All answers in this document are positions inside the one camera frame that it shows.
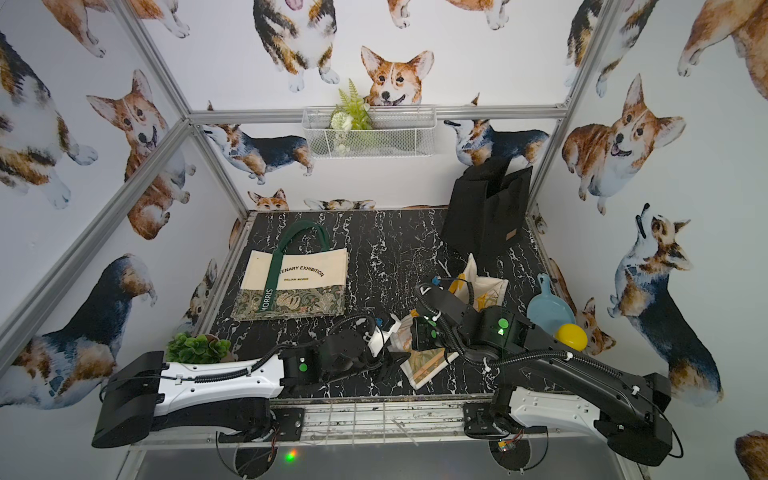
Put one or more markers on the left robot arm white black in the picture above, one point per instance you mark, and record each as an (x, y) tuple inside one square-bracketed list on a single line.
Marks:
[(153, 394)]

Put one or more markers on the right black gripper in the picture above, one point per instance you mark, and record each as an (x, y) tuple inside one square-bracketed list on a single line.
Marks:
[(417, 331)]

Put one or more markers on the cream tote bag yellow handles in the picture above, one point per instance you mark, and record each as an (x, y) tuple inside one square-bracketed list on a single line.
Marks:
[(470, 288)]

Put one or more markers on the artificial fern and white flower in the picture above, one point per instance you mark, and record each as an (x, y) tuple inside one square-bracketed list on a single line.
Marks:
[(351, 114)]

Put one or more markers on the black canvas tote bag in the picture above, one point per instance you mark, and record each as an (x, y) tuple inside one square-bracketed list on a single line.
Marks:
[(486, 210)]

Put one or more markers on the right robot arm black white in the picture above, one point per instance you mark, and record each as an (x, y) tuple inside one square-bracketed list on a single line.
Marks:
[(543, 383)]

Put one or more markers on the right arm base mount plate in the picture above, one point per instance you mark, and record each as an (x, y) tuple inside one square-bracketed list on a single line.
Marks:
[(480, 422)]

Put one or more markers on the potted green plant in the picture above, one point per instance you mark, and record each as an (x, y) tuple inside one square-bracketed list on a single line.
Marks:
[(200, 349)]

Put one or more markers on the cream tote bag green handles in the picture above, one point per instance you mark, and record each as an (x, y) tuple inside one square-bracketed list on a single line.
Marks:
[(304, 277)]

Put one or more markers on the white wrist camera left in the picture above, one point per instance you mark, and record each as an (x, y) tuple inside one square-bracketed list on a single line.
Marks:
[(383, 330)]

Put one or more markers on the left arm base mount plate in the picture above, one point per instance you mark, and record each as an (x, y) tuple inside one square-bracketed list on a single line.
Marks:
[(286, 425)]

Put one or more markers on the white wire wall basket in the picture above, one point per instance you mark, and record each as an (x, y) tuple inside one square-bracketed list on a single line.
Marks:
[(379, 132)]

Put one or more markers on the light blue dustpan scoop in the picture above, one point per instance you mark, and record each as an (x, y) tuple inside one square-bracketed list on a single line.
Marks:
[(547, 310)]

